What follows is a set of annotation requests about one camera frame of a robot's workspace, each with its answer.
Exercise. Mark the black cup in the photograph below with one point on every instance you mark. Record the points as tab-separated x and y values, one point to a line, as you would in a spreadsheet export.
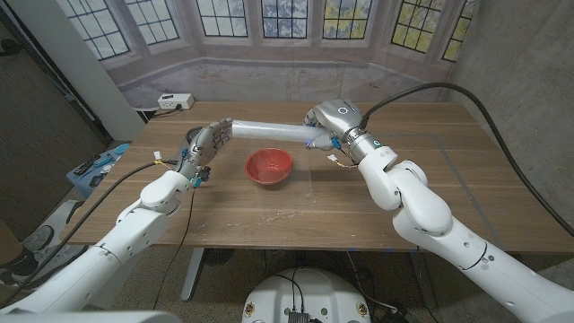
192	133

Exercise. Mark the black remote control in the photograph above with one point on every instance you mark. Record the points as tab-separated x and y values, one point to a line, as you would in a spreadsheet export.
85	166

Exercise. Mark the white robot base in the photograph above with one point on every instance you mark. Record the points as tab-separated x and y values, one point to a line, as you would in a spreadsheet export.
314	291

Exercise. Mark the person bare leg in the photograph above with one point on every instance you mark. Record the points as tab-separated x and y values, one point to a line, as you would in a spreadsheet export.
9	242

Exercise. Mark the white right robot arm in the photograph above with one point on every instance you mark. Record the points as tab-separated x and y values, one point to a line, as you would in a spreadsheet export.
421	202

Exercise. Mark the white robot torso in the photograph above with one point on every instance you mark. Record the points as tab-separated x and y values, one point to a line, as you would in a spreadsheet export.
89	318

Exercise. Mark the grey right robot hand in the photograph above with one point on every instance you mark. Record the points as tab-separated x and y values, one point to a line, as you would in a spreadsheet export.
338	119

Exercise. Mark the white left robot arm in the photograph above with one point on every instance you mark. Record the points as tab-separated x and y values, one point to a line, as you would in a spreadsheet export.
134	229

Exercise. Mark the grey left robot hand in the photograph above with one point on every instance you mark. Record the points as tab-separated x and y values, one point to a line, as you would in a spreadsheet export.
204	145

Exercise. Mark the clear plastic bag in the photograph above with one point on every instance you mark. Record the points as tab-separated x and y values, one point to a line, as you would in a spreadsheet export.
273	130

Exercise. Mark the blue plastic tool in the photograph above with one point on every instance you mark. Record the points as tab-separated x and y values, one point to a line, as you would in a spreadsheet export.
104	160

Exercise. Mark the white power strip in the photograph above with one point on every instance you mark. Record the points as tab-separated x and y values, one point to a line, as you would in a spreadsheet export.
175	101

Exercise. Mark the red bowl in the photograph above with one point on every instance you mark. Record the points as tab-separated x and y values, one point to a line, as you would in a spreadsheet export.
269	166

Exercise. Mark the blue side table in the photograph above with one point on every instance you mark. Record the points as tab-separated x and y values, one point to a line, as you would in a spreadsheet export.
80	181

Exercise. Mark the black grey sneaker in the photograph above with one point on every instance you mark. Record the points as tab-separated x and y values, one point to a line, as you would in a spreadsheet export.
27	269
38	240

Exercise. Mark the white table leg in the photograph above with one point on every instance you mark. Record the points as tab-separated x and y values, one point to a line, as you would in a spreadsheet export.
422	278
193	273

